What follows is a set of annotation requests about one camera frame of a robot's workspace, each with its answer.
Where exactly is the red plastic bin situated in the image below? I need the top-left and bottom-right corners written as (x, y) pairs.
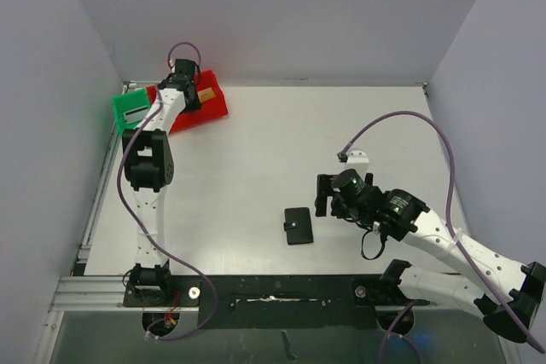
top-left (186, 70), bottom-right (229, 127)
top-left (145, 85), bottom-right (204, 134)

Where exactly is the black leather card holder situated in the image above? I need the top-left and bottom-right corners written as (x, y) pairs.
top-left (283, 207), bottom-right (314, 246)

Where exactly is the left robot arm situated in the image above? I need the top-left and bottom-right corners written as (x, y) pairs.
top-left (117, 59), bottom-right (200, 305)

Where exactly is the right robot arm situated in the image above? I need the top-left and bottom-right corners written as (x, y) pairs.
top-left (315, 169), bottom-right (545, 344)

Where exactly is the gold credit card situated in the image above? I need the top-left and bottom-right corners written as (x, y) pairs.
top-left (198, 87), bottom-right (216, 103)

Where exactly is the silver credit card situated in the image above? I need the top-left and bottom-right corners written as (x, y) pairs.
top-left (124, 107), bottom-right (148, 123)

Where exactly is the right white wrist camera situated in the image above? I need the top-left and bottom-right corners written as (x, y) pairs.
top-left (338, 148), bottom-right (369, 177)

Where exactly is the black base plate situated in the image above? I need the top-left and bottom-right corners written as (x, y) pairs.
top-left (123, 274), bottom-right (409, 330)

